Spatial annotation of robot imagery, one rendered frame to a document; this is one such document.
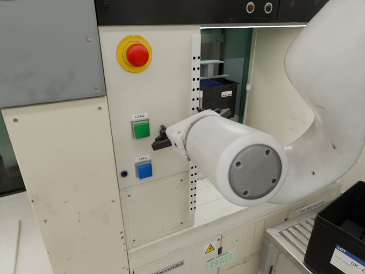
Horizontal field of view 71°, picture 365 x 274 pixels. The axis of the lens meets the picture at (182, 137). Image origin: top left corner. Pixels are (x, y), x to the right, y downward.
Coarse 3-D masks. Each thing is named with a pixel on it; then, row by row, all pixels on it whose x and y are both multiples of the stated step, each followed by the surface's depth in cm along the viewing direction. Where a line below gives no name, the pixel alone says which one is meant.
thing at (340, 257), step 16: (352, 192) 82; (336, 208) 77; (352, 208) 87; (320, 224) 68; (336, 224) 84; (352, 224) 88; (320, 240) 69; (336, 240) 65; (352, 240) 62; (320, 256) 70; (336, 256) 66; (352, 256) 63; (336, 272) 68; (352, 272) 64
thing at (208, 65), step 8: (208, 64) 123; (208, 72) 125; (216, 80) 140; (224, 80) 133; (232, 80) 130; (200, 88) 117; (208, 88) 118; (216, 88) 121; (224, 88) 123; (232, 88) 125; (208, 96) 120; (216, 96) 122; (224, 96) 124; (232, 96) 127; (208, 104) 122; (216, 104) 124; (224, 104) 127; (232, 104) 129; (232, 112) 131
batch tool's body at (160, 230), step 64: (128, 0) 43; (192, 0) 48; (256, 0) 54; (320, 0) 61; (192, 64) 53; (256, 64) 118; (128, 128) 52; (256, 128) 126; (128, 192) 59; (192, 192) 67; (320, 192) 98; (128, 256) 66; (192, 256) 78; (256, 256) 95
